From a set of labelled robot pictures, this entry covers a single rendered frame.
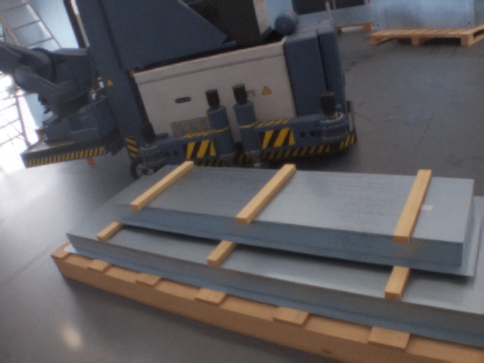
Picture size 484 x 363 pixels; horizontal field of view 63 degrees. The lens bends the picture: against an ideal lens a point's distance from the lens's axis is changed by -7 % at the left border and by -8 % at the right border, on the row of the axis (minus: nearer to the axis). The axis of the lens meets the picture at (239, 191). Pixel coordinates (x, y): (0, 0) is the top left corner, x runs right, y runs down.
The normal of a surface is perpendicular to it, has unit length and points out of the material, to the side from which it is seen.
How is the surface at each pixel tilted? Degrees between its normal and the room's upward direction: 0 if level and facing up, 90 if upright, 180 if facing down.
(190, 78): 90
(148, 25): 90
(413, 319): 90
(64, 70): 90
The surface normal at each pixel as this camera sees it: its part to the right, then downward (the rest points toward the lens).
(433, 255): -0.51, 0.50
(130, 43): -0.20, 0.49
